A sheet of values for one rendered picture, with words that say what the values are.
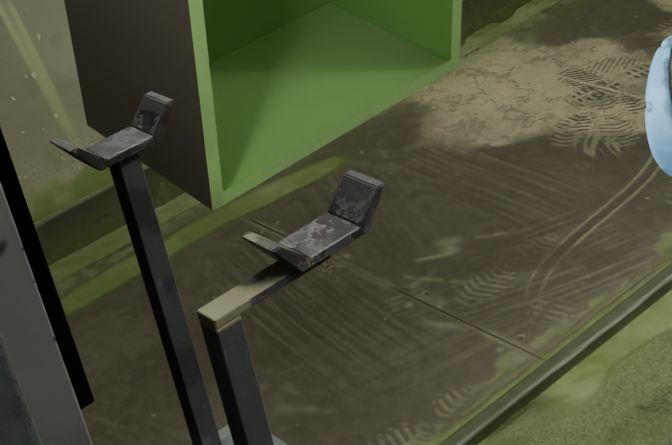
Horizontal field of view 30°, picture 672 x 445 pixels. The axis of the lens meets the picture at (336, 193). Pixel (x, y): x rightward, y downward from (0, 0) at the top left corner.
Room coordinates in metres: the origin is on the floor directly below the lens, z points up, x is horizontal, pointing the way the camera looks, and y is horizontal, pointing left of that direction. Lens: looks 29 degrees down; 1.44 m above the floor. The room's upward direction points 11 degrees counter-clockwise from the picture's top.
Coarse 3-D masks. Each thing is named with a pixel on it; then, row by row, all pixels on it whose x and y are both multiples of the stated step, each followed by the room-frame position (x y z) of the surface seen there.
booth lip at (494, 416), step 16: (640, 288) 1.91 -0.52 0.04; (656, 288) 1.90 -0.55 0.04; (624, 304) 1.87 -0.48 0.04; (640, 304) 1.87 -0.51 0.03; (608, 320) 1.83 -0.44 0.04; (624, 320) 1.84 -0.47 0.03; (592, 336) 1.80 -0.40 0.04; (608, 336) 1.81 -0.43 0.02; (560, 352) 1.77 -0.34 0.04; (576, 352) 1.77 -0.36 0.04; (592, 352) 1.79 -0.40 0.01; (544, 368) 1.73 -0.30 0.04; (560, 368) 1.73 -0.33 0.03; (528, 384) 1.70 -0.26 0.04; (544, 384) 1.71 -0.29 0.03; (512, 400) 1.67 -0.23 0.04; (528, 400) 1.68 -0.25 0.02; (480, 416) 1.64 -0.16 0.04; (496, 416) 1.64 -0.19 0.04; (464, 432) 1.61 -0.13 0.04; (480, 432) 1.61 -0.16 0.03
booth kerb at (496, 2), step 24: (480, 0) 3.22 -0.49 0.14; (504, 0) 3.27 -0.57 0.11; (528, 0) 3.33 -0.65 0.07; (480, 24) 3.21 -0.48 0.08; (144, 168) 2.56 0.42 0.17; (96, 192) 2.49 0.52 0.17; (168, 192) 2.58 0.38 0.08; (48, 216) 2.42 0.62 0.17; (72, 216) 2.44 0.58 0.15; (96, 216) 2.47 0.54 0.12; (120, 216) 2.51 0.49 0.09; (48, 240) 2.40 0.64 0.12; (72, 240) 2.43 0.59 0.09; (48, 264) 2.39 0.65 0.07
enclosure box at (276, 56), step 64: (64, 0) 2.00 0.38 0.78; (128, 0) 1.84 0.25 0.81; (192, 0) 1.71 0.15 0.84; (256, 0) 2.28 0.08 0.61; (320, 0) 2.39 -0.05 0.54; (384, 0) 2.28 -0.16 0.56; (448, 0) 2.14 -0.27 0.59; (128, 64) 1.88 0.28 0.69; (192, 64) 1.73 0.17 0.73; (256, 64) 2.20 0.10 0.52; (320, 64) 2.18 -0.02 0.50; (384, 64) 2.16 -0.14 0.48; (448, 64) 2.12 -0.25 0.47; (192, 128) 1.77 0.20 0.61; (256, 128) 1.99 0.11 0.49; (320, 128) 1.97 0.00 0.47; (192, 192) 1.81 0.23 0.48
